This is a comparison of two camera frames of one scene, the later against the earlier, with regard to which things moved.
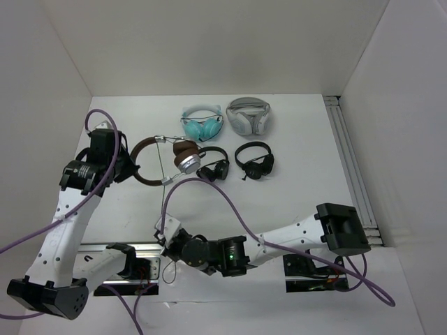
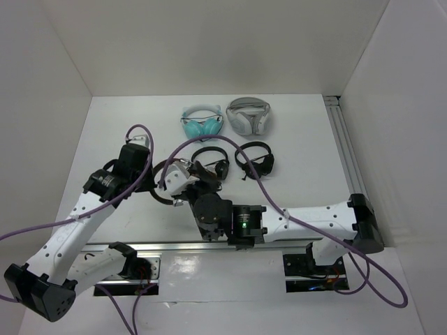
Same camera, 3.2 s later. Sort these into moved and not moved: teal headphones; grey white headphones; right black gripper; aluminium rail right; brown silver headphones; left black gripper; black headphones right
Moved: left black gripper; right black gripper; brown silver headphones
Not moved: aluminium rail right; teal headphones; grey white headphones; black headphones right
